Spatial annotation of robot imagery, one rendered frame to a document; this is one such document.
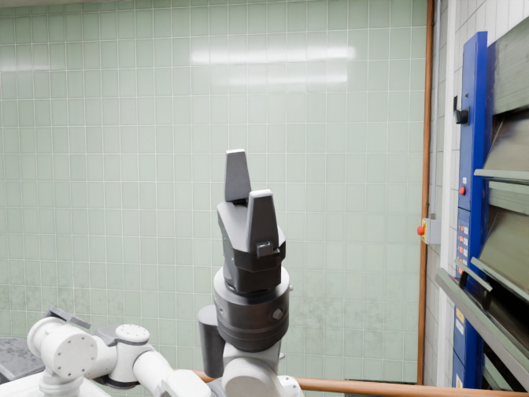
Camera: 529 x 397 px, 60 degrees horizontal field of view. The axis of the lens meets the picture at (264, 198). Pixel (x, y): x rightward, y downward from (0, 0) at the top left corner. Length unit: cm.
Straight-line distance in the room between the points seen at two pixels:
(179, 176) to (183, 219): 23
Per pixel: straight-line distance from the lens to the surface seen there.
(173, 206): 250
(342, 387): 125
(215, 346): 60
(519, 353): 91
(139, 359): 112
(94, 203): 269
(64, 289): 287
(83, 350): 75
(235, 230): 48
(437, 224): 205
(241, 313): 52
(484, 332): 107
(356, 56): 239
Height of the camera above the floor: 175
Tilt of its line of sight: 4 degrees down
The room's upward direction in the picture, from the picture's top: straight up
